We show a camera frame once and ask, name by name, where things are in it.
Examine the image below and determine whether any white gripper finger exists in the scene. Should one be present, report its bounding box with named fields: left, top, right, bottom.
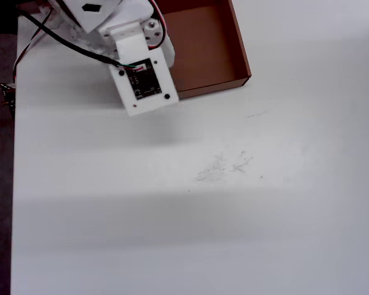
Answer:
left=50, top=14, right=111, bottom=59

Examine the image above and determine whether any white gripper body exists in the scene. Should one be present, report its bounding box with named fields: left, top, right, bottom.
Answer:
left=97, top=17, right=177, bottom=70

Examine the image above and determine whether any brown cardboard box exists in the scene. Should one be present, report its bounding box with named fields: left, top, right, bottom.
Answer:
left=155, top=0, right=252, bottom=100

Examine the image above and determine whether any small black orange connector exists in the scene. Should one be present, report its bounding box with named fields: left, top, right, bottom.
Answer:
left=0, top=82, right=17, bottom=112

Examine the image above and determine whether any black camera cable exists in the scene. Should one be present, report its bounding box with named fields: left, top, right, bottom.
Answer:
left=17, top=12, right=122, bottom=67

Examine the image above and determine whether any red white black arm cable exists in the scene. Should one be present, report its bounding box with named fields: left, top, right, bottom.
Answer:
left=147, top=0, right=169, bottom=49

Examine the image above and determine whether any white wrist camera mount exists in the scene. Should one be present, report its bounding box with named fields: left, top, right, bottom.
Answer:
left=108, top=23, right=180, bottom=117

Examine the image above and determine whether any red white black base cable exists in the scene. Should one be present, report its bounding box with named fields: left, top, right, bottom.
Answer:
left=13, top=10, right=55, bottom=84

